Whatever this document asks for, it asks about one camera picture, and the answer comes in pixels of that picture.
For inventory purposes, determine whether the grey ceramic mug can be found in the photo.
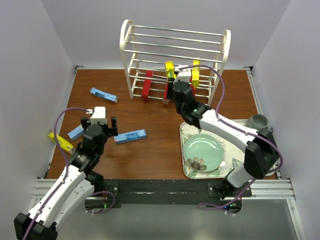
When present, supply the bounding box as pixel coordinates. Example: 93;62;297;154
245;114;274;132

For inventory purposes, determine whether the aluminium frame rail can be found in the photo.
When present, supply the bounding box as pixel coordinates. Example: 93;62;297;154
14;172;295;240

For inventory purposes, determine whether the green ceramic plate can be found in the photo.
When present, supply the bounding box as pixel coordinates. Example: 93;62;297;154
182;133;225;173

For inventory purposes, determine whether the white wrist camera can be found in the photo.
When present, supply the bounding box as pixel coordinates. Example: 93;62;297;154
173;65;192;84
86;106;108;125

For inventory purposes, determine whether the blue toothpaste box centre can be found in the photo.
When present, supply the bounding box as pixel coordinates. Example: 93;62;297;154
113;129;147;144

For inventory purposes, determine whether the yellow toothpaste box edge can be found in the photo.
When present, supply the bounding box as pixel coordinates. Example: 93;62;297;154
48;131;75;154

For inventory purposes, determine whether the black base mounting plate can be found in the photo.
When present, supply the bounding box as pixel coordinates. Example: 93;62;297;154
84;178;252;211

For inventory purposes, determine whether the yellow toothpaste box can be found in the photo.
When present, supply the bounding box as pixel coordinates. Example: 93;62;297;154
164;61;176;81
191;59;200;89

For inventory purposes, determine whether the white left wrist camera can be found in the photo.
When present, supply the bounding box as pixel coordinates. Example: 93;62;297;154
86;106;108;125

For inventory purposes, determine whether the blue silver toothpaste box left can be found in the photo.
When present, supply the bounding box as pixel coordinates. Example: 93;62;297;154
67;125;85;141

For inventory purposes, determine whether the leaf-pattern serving tray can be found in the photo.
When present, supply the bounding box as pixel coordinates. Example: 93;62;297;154
179;122;245;179

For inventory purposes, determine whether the light blue toothpaste box far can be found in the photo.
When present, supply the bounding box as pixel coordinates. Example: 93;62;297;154
89;87;119;103

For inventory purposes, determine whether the cream metal-rod shelf rack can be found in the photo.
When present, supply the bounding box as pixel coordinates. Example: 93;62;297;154
119;19;231;105

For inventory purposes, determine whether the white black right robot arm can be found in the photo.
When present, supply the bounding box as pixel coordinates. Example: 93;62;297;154
172;80;283;197

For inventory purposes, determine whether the red toothpaste box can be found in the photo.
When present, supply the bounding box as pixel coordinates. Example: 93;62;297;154
162;82;171;105
190;84;196;97
141;70;154;101

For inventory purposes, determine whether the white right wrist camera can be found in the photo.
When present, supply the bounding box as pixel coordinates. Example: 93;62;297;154
173;65;192;84

